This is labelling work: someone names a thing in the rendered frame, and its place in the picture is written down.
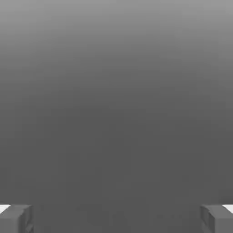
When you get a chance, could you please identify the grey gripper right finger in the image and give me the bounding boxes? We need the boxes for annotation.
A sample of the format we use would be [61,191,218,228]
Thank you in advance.
[199,204,233,233]

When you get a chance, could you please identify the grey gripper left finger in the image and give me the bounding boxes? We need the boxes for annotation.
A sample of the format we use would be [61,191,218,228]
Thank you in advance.
[0,204,35,233]

